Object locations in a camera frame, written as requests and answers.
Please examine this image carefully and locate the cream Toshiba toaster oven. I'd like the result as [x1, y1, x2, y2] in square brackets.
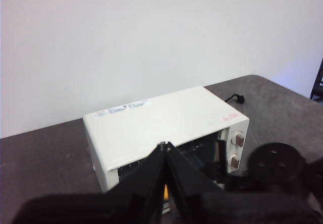
[82, 86, 250, 193]

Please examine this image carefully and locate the black power cable with plug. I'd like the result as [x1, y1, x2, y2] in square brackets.
[225, 93, 245, 104]

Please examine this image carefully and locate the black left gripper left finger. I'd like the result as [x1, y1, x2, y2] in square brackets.
[12, 142, 168, 224]

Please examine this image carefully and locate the black metal frame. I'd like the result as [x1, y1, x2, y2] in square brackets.
[309, 55, 323, 100]

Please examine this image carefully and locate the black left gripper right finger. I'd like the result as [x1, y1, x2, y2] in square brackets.
[167, 141, 319, 224]

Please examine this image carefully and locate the cream oven knob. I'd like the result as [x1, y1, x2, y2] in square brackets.
[230, 132, 246, 147]
[227, 154, 242, 171]

